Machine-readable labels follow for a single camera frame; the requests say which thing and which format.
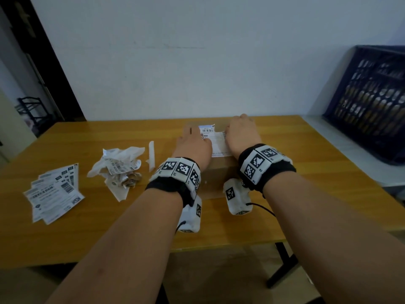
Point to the person's right fingers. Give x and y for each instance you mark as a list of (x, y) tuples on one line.
[(241, 116)]

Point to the black metal rack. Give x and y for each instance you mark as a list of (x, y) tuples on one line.
[(33, 115)]

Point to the marker-printed black wristband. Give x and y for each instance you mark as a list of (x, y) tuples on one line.
[(262, 164), (180, 174)]

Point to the black table leg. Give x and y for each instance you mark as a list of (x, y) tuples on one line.
[(283, 265)]

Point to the person's left hand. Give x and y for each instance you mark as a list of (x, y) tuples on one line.
[(191, 148)]

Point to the stack of white barcode labels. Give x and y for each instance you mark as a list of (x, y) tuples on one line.
[(53, 194)]

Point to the person's right hand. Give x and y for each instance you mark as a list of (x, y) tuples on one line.
[(242, 136)]

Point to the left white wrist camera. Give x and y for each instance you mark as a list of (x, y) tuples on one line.
[(190, 218)]

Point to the pile of crumpled white paper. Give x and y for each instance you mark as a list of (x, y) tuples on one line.
[(118, 169)]

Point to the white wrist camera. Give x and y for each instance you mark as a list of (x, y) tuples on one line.
[(235, 196), (190, 218)]

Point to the brown cardboard box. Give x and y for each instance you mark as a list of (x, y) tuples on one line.
[(218, 177)]

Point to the dark blue plastic crate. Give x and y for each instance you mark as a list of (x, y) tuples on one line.
[(370, 101)]

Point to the white shipping label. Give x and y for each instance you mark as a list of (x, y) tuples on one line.
[(218, 142)]

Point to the white paper strip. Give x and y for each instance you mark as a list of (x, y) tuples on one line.
[(152, 155)]

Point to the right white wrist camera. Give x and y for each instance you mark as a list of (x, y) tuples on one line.
[(235, 196)]

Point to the person's left thumb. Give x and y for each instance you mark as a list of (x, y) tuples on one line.
[(208, 142)]

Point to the dark door frame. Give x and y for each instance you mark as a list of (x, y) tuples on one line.
[(47, 60)]

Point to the person's left forearm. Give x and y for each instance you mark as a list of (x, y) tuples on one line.
[(126, 250)]

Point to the white side table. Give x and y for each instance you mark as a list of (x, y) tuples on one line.
[(354, 151)]

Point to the right marker-printed black wristband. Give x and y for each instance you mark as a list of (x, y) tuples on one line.
[(262, 164)]

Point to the left marker-printed black wristband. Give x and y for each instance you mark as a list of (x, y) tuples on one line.
[(180, 174)]

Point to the person's right forearm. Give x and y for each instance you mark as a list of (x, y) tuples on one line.
[(332, 240)]

